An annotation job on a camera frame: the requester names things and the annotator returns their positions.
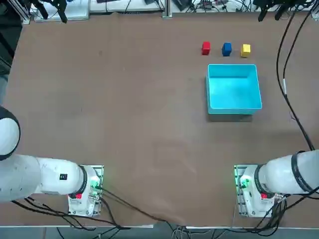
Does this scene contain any blue block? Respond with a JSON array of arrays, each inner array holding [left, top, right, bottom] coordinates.
[[221, 42, 233, 57]]

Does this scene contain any yellow block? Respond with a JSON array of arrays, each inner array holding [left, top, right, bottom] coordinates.
[[240, 44, 251, 58]]

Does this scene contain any cyan plastic box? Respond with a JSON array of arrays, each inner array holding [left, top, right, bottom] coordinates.
[[204, 63, 263, 116]]

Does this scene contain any black tripod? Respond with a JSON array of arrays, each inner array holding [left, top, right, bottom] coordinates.
[[253, 0, 312, 22], [29, 0, 68, 24]]

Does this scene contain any black base cable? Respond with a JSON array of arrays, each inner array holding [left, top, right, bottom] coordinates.
[[99, 188, 180, 232]]

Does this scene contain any aluminium camera post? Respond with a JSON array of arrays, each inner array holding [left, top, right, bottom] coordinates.
[[161, 0, 173, 19]]

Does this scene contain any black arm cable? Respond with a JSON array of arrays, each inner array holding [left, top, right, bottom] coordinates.
[[283, 8, 319, 100], [276, 9, 315, 151]]

